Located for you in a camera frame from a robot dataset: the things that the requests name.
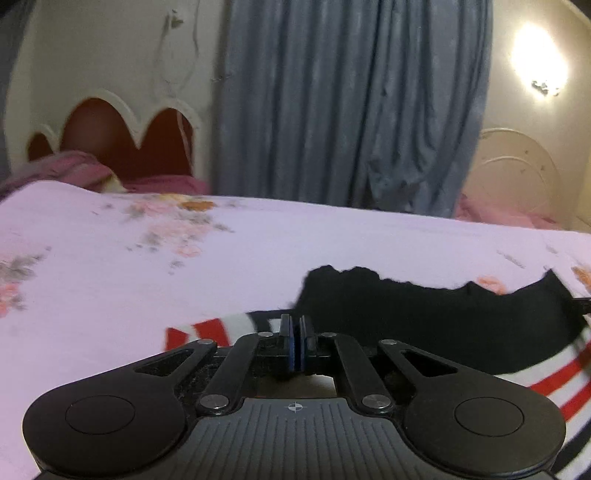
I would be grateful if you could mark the striped knitted sweater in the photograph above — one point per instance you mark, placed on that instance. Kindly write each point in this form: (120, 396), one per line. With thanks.
(438, 314)

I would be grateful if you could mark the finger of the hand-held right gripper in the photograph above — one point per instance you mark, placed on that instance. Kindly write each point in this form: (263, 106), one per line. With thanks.
(584, 305)

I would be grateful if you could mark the cream arched headboard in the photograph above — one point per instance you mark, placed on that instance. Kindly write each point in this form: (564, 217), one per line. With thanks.
(512, 180)

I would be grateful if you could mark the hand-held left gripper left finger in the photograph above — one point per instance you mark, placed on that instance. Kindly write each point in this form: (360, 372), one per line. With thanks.
(290, 355)

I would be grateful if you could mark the pink pillow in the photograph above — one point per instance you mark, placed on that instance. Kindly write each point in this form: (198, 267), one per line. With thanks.
(69, 168)

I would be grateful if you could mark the wide blue curtain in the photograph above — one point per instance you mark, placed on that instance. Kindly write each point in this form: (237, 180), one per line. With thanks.
(346, 101)

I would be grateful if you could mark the wall lamp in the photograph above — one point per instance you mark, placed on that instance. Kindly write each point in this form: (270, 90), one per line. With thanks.
(545, 87)

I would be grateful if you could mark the floral bed sheet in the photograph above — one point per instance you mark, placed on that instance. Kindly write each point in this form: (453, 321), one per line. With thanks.
(138, 277)

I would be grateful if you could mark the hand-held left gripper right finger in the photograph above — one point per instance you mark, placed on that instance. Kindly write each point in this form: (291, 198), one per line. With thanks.
(302, 355)

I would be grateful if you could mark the white wall hook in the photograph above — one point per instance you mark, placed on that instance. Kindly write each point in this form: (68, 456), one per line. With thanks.
(174, 18)

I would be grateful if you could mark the white scalloped headboard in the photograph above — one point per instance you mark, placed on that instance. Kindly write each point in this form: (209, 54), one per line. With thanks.
(157, 147)

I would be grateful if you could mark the pink bedding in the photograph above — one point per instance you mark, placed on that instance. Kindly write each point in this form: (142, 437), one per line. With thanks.
(489, 212)

